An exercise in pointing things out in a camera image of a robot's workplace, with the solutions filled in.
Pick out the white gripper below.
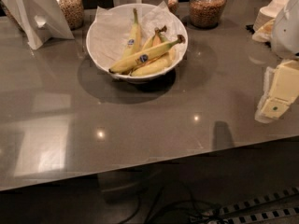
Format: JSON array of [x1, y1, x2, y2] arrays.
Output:
[[255, 60, 299, 123]]

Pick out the long yellow banana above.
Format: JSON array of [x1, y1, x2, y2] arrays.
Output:
[[109, 35, 185, 74]]

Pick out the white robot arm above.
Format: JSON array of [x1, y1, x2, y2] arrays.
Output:
[[255, 0, 299, 123]]

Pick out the lower yellow banana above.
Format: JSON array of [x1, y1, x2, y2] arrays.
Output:
[[131, 52, 172, 77]]

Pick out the white bowl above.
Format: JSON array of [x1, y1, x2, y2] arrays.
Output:
[[85, 3, 189, 85]]

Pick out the upright yellow banana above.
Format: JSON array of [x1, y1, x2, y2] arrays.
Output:
[[122, 8, 141, 58]]

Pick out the black white striped tape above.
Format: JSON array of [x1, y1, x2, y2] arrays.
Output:
[[189, 187, 299, 224]]

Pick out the right glass jar of nuts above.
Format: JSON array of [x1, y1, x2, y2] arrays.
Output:
[[189, 0, 227, 29]]

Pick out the glass jar of nuts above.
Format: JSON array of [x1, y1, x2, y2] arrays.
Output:
[[189, 0, 227, 29], [56, 0, 84, 30]]

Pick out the middle glass jar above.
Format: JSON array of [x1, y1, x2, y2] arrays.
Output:
[[167, 0, 178, 14]]

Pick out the white paper liner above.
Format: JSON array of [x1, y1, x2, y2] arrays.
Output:
[[89, 0, 186, 72]]

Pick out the left glass jar of nuts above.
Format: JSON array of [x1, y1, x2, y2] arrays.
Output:
[[56, 0, 84, 30]]

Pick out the black floor cables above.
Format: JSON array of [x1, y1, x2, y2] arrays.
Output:
[[118, 184, 225, 224]]

